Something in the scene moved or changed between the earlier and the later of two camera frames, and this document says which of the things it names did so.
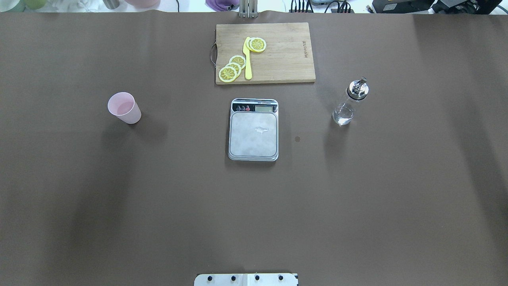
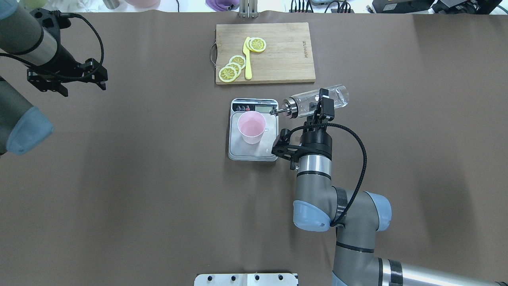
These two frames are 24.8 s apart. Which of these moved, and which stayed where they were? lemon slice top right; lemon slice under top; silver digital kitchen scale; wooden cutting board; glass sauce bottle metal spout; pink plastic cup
Moved: pink plastic cup; glass sauce bottle metal spout
Stayed: silver digital kitchen scale; wooden cutting board; lemon slice top right; lemon slice under top
